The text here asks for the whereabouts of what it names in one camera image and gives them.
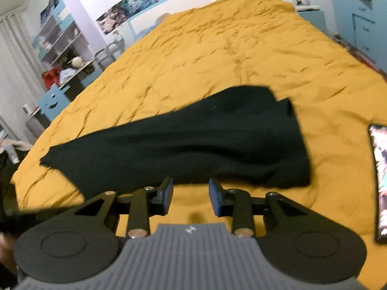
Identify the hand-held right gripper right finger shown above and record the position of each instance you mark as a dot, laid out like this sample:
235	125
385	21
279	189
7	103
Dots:
214	198

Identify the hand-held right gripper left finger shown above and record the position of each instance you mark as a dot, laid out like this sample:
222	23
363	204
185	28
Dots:
168	196

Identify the black pants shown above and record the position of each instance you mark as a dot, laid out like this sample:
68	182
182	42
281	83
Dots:
181	139

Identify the yellow quilted blanket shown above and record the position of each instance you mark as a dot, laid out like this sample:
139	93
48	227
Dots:
226	51

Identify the blue smiley face chair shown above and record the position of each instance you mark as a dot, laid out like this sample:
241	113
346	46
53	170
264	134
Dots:
53	104

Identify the cluttered desk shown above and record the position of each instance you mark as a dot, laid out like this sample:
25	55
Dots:
87	72

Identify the grey metal stool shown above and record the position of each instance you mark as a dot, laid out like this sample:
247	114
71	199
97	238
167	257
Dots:
108	51

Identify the light blue cloth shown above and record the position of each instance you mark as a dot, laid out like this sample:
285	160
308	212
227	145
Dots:
67	72

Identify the beige clothes pile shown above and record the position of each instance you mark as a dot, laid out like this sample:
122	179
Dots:
15	148

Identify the cream round globe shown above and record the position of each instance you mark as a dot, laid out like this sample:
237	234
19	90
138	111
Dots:
77	62

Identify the white mug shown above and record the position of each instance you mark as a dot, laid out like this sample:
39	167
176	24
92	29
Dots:
27	109

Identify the red bag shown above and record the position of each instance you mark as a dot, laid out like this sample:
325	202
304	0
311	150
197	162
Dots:
50	78

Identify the black smartphone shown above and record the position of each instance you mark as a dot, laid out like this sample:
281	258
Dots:
381	172

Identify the blue pillow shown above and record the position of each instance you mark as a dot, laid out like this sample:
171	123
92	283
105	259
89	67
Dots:
164	18

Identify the white and blue shelf unit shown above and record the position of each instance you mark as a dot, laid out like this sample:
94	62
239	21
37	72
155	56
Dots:
62	33

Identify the white curtain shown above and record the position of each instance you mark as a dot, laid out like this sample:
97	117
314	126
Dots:
15	66

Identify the blue nightstand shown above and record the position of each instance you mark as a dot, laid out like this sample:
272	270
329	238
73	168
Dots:
313	19

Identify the white items on nightstand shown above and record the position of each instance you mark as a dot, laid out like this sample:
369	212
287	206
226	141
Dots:
304	3

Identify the dark poster on shelf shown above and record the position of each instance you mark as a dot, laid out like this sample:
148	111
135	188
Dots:
49	7

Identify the blue drawer cabinet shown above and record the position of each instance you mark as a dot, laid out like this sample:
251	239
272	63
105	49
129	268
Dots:
362	27

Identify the coral reef wall poster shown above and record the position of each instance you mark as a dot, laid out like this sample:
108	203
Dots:
118	15

